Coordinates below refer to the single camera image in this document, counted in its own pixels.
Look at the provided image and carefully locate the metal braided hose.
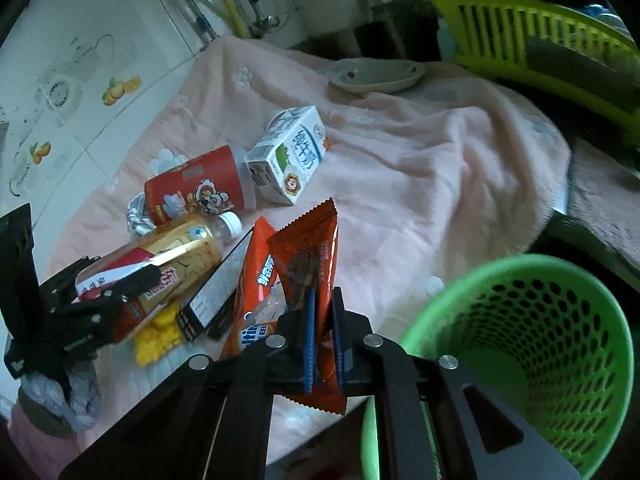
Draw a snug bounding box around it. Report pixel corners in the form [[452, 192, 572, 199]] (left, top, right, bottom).
[[154, 0, 220, 42]]

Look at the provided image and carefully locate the mauve towel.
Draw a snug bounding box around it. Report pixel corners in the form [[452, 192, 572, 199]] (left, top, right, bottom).
[[567, 139, 639, 276]]

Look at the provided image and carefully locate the crumpled silver foil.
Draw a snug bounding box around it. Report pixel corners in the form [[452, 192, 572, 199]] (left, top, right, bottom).
[[126, 193, 156, 236]]

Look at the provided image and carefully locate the green mesh waste basket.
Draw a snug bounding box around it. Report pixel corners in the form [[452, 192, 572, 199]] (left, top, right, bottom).
[[361, 255, 634, 479]]

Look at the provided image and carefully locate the yellow crumpled wrapper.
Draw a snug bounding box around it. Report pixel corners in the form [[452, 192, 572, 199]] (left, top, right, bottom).
[[134, 301, 184, 367]]

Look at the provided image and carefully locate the grey knitted cloth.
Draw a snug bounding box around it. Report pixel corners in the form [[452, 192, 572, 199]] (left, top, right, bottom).
[[18, 361, 102, 438]]

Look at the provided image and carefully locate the pink fleece blanket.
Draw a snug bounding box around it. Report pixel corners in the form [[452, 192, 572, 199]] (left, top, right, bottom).
[[46, 37, 570, 339]]

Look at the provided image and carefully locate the orange snack bag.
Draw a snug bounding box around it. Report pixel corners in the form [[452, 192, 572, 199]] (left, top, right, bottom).
[[219, 217, 285, 360]]

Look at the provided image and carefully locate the white ceramic dish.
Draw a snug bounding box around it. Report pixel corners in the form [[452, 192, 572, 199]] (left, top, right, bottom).
[[319, 58, 425, 96]]

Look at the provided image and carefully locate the yellow hose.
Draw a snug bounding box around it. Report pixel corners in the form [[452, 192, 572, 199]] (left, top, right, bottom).
[[202, 0, 250, 40]]

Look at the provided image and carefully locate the red snack wrapper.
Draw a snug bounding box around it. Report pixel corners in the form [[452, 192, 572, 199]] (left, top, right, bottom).
[[268, 198, 347, 415]]

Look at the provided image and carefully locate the black white small box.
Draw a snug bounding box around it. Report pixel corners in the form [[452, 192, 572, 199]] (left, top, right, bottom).
[[176, 229, 253, 342]]

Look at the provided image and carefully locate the white green milk carton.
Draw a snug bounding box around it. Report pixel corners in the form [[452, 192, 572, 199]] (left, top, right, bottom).
[[246, 106, 330, 205]]

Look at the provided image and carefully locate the gold label plastic bottle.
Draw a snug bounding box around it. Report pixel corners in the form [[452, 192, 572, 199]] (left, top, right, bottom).
[[75, 211, 243, 342]]

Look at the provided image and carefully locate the lime green dish rack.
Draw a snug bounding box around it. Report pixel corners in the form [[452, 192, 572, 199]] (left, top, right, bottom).
[[424, 0, 639, 146]]

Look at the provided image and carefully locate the red paper cup with lid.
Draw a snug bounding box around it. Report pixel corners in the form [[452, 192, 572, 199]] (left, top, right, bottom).
[[144, 144, 256, 226]]

